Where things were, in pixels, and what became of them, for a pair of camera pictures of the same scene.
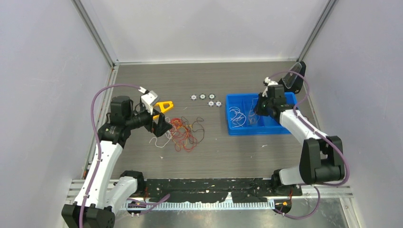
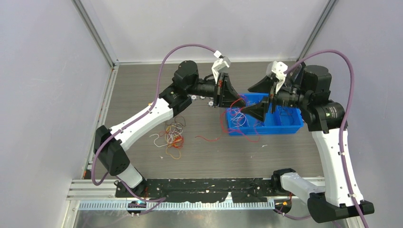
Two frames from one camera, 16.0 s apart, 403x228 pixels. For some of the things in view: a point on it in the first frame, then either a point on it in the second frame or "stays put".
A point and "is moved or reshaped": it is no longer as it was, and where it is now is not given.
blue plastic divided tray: x=242 y=119 stays put
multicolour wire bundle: x=183 y=133 is moved or reshaped
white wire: x=239 y=118 stays put
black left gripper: x=162 y=126 -> x=225 y=93
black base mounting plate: x=157 y=190 stays put
